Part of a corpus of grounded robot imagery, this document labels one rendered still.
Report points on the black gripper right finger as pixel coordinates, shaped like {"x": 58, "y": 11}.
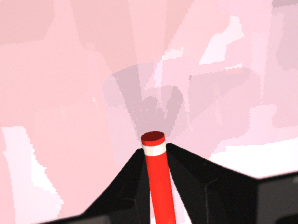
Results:
{"x": 214, "y": 194}

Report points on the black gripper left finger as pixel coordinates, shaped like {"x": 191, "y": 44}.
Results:
{"x": 126, "y": 200}

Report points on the red peg with white band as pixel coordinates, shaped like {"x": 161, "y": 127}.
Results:
{"x": 154, "y": 146}

